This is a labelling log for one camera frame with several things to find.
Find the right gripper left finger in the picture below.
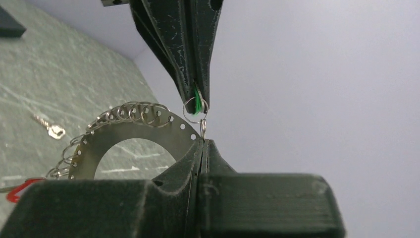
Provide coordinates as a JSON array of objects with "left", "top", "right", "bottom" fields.
[{"left": 0, "top": 140, "right": 204, "bottom": 238}]

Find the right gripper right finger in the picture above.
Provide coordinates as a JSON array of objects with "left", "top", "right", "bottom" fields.
[{"left": 198, "top": 140, "right": 346, "bottom": 238}]

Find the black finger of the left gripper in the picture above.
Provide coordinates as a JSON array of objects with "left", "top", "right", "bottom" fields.
[{"left": 129, "top": 0, "right": 223, "bottom": 114}]

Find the small detached silver key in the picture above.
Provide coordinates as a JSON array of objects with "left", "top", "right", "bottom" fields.
[{"left": 32, "top": 115, "right": 66, "bottom": 140}]

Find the black square plate front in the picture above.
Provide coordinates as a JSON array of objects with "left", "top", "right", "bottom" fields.
[{"left": 0, "top": 6, "right": 26, "bottom": 38}]

